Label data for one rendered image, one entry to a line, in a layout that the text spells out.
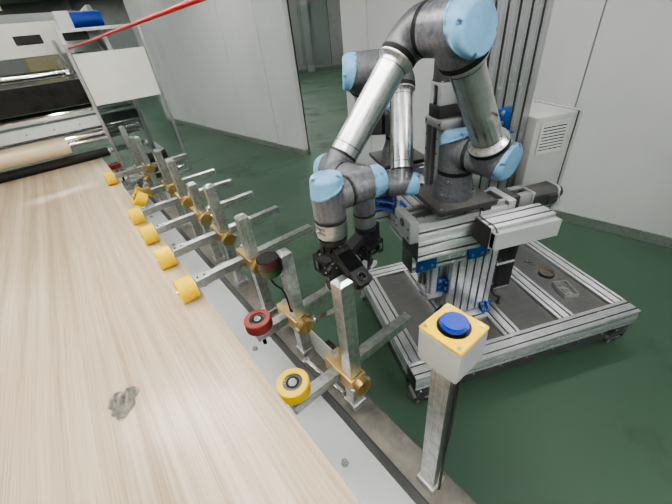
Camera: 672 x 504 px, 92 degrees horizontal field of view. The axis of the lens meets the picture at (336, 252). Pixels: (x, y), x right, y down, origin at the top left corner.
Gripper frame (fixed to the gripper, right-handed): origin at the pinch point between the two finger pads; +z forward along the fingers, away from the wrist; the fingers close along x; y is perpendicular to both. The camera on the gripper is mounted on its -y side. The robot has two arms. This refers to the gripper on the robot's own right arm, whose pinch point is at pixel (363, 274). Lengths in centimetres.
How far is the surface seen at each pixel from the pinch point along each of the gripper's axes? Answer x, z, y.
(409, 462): -49, 13, -32
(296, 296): -5.7, -13.0, -31.0
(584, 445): -77, 83, 53
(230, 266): 23.6, -12.8, -38.7
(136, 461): -18, -7, -80
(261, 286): 19.3, -2.1, -31.8
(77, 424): 0, -7, -88
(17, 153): 251, -25, -96
